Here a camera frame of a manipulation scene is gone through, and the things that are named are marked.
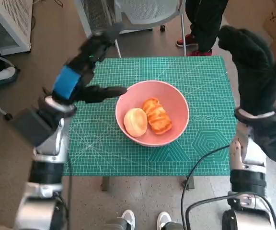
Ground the striped rectangular toy bread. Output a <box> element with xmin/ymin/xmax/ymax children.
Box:
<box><xmin>141</xmin><ymin>97</ymin><xmax>173</xmax><ymax>135</ymax></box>

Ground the pink bowl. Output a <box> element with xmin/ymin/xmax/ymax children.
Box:
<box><xmin>115</xmin><ymin>80</ymin><xmax>190</xmax><ymax>147</ymax></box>

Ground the person with white shoe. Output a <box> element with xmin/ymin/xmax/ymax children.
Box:
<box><xmin>0</xmin><ymin>14</ymin><xmax>16</xmax><ymax>84</ymax></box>

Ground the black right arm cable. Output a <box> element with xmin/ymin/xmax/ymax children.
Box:
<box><xmin>180</xmin><ymin>143</ymin><xmax>276</xmax><ymax>230</ymax></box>

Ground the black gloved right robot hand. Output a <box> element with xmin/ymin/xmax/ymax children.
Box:
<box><xmin>217</xmin><ymin>25</ymin><xmax>276</xmax><ymax>115</ymax></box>

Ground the dark metal table leg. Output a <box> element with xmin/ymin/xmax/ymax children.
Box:
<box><xmin>101</xmin><ymin>176</ymin><xmax>110</xmax><ymax>192</ymax></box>
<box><xmin>183</xmin><ymin>176</ymin><xmax>196</xmax><ymax>190</ymax></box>

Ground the white perforated cabinet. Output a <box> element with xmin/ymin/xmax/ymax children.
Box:
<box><xmin>75</xmin><ymin>0</ymin><xmax>154</xmax><ymax>36</ymax></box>

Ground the white shoe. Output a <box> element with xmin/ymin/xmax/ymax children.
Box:
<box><xmin>120</xmin><ymin>210</ymin><xmax>136</xmax><ymax>230</ymax></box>
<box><xmin>156</xmin><ymin>212</ymin><xmax>172</xmax><ymax>230</ymax></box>

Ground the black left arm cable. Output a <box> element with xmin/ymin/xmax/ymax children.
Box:
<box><xmin>56</xmin><ymin>158</ymin><xmax>73</xmax><ymax>230</ymax></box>

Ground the grey wheeled chair base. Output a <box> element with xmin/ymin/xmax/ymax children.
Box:
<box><xmin>0</xmin><ymin>49</ymin><xmax>21</xmax><ymax>121</ymax></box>

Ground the white perforated metal rack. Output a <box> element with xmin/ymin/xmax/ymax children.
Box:
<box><xmin>0</xmin><ymin>0</ymin><xmax>33</xmax><ymax>56</ymax></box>

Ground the person with red shoes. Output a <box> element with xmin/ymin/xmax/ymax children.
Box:
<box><xmin>175</xmin><ymin>0</ymin><xmax>230</xmax><ymax>57</ymax></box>

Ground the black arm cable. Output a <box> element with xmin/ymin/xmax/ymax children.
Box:
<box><xmin>180</xmin><ymin>143</ymin><xmax>276</xmax><ymax>230</ymax></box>
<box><xmin>56</xmin><ymin>158</ymin><xmax>73</xmax><ymax>230</ymax></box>

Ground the grey mesh chair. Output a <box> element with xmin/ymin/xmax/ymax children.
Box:
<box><xmin>113</xmin><ymin>0</ymin><xmax>186</xmax><ymax>58</ymax></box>

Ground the green cutting mat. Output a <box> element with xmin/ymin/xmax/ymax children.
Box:
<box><xmin>61</xmin><ymin>56</ymin><xmax>238</xmax><ymax>177</ymax></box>

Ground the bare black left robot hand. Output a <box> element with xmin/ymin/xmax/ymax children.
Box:
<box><xmin>51</xmin><ymin>23</ymin><xmax>128</xmax><ymax>104</ymax></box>

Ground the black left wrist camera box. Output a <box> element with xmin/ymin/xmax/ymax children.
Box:
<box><xmin>11</xmin><ymin>107</ymin><xmax>57</xmax><ymax>147</ymax></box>

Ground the round toy bread bun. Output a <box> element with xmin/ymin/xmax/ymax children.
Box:
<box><xmin>123</xmin><ymin>107</ymin><xmax>149</xmax><ymax>138</ymax></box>

